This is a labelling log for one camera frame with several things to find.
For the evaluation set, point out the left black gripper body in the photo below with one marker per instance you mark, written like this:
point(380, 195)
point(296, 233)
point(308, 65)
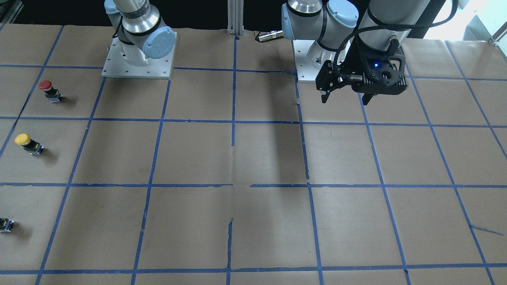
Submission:
point(357, 59)

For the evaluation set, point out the yellow push button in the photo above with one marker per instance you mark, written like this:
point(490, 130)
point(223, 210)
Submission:
point(28, 144)

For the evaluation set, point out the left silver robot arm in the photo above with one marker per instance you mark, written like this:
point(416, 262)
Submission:
point(334, 25)

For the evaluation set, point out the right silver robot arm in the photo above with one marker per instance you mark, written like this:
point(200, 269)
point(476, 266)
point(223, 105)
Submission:
point(141, 30)

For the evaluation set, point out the red push button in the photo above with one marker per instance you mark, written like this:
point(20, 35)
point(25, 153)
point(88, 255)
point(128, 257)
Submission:
point(53, 95)

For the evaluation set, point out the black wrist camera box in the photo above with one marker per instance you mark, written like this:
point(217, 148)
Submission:
point(382, 73)

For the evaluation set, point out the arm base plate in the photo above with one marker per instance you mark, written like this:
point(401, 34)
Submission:
point(309, 57)
point(128, 62)

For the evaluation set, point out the aluminium frame post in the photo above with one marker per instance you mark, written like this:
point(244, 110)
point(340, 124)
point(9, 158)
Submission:
point(235, 10)

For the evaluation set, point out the small black switch block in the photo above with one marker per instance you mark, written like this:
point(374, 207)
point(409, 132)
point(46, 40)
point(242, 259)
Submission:
point(6, 225)

